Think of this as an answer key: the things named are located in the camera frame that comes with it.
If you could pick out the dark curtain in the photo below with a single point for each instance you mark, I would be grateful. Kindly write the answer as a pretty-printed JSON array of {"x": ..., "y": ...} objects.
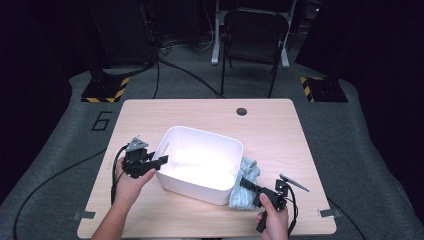
[
  {"x": 383, "y": 66},
  {"x": 26, "y": 83}
]

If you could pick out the grey tape strip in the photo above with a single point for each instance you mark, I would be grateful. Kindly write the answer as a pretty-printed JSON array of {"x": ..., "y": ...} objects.
[
  {"x": 83, "y": 215},
  {"x": 330, "y": 213}
]

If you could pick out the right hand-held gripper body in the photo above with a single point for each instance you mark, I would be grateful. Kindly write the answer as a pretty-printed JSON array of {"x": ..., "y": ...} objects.
[{"x": 278, "y": 200}]

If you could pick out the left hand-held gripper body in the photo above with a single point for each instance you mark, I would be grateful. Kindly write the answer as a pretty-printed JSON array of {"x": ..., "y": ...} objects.
[{"x": 135, "y": 160}]

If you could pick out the person's left hand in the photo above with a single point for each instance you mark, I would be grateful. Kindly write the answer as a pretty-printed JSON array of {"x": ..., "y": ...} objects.
[{"x": 128, "y": 190}]

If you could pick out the light blue fluffy towel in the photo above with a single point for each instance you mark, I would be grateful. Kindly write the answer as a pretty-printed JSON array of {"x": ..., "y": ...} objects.
[{"x": 241, "y": 200}]

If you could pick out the person's right hand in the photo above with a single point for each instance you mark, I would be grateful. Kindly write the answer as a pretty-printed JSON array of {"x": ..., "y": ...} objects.
[{"x": 275, "y": 225}]

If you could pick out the black folding chair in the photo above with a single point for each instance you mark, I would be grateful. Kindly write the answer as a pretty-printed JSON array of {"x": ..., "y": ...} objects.
[{"x": 255, "y": 23}]

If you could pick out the black stand base striped tape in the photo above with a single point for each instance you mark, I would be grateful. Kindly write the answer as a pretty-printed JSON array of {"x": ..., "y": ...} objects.
[
  {"x": 325, "y": 90},
  {"x": 105, "y": 88}
]

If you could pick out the white plastic storage bin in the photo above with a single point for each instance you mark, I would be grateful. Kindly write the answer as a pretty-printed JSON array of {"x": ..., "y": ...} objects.
[{"x": 200, "y": 160}]

